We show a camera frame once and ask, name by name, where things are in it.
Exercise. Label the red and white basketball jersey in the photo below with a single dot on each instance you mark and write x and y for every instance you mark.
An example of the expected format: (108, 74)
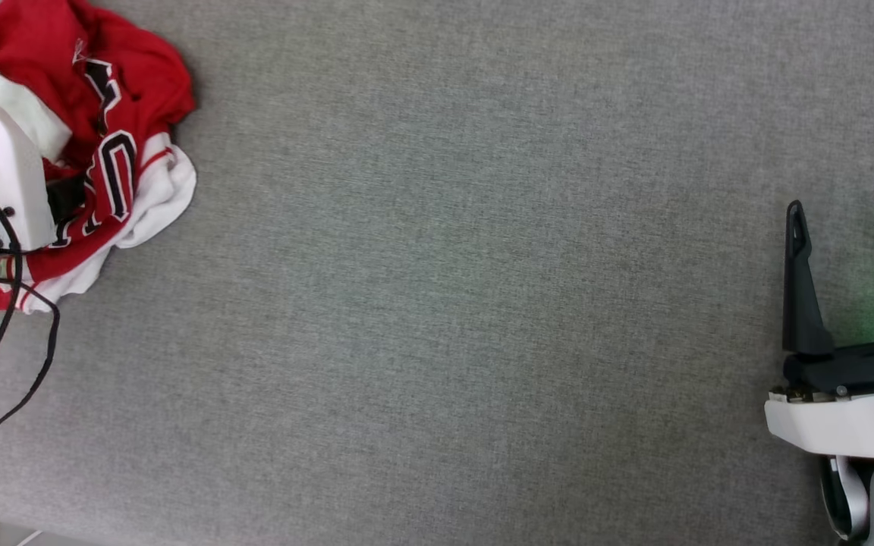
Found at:
(42, 38)

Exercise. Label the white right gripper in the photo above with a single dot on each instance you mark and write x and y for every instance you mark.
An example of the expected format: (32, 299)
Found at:
(847, 421)

